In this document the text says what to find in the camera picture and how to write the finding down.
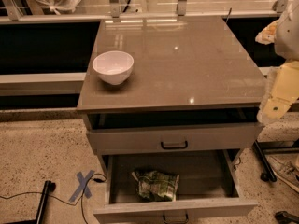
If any metal railing post left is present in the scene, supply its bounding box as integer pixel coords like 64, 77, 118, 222
2, 0, 22, 21

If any black top drawer handle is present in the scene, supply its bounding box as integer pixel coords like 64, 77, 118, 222
160, 141, 189, 150

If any open middle drawer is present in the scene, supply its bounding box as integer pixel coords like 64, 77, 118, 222
94, 150, 257, 224

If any black stand leg left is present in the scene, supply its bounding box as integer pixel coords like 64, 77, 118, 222
6, 180, 56, 224

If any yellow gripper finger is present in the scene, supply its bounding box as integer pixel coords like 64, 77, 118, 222
257, 61, 299, 124
255, 20, 278, 45

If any metal railing post middle-left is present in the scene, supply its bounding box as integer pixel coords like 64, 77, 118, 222
109, 0, 121, 18

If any black middle drawer handle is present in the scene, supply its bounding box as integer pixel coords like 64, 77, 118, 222
163, 214, 189, 224

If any black stand leg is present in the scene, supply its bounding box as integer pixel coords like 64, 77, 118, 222
6, 180, 56, 224
253, 141, 277, 182

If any white bowl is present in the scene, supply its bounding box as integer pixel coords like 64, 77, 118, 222
92, 50, 134, 85

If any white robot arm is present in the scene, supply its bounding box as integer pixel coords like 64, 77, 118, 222
255, 0, 299, 125

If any black floor cable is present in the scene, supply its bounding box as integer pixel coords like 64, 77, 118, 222
0, 172, 107, 224

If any black stand leg right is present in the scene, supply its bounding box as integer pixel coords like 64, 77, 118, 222
253, 141, 277, 182

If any black drawer handle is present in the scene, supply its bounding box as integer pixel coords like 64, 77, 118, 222
160, 141, 189, 150
163, 214, 189, 224

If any black object bottom right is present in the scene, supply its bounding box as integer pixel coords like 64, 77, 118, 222
275, 211, 299, 224

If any grey sneaker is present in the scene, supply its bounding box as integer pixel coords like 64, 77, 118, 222
267, 156, 299, 193

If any green jalapeno chip bag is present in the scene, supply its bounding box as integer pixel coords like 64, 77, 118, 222
132, 170, 179, 202

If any blue tape cross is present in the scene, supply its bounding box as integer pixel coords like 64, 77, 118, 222
69, 170, 94, 203

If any grey drawer cabinet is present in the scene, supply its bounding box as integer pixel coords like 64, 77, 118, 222
76, 15, 267, 224

